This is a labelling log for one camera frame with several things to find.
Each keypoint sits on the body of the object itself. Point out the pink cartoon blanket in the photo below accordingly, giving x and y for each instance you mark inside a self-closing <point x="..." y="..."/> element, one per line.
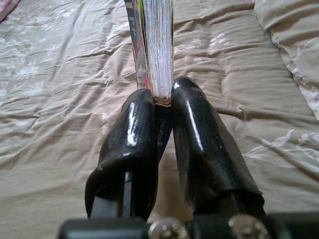
<point x="6" y="7"/>

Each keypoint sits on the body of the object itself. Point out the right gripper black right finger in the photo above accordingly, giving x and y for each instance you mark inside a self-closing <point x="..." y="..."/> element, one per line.
<point x="207" y="154"/>

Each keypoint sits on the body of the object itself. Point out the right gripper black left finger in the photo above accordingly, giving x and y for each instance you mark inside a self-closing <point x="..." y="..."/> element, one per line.
<point x="129" y="154"/>

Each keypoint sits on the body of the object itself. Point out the colourful comic book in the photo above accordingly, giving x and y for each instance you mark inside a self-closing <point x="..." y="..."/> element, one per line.
<point x="157" y="49"/>

